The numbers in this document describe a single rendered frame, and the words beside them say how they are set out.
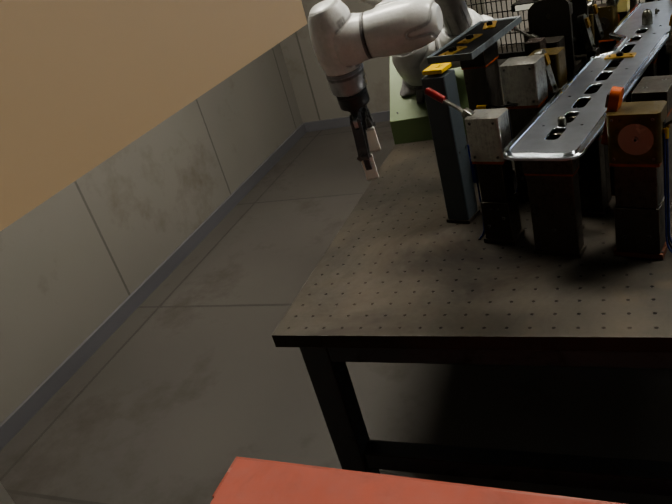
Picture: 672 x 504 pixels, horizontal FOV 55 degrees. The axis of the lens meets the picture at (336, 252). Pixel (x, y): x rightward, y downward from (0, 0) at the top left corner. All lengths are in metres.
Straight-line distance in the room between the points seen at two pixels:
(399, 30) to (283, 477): 0.93
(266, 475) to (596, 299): 0.83
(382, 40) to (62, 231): 2.22
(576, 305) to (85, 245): 2.51
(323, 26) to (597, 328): 0.87
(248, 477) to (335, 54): 0.90
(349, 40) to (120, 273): 2.40
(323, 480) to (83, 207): 2.55
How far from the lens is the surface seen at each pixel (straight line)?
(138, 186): 3.77
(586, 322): 1.50
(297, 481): 1.15
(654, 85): 1.80
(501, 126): 1.67
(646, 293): 1.58
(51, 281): 3.30
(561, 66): 2.06
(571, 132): 1.66
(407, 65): 2.48
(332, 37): 1.50
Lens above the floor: 1.60
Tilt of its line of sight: 27 degrees down
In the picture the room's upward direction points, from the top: 16 degrees counter-clockwise
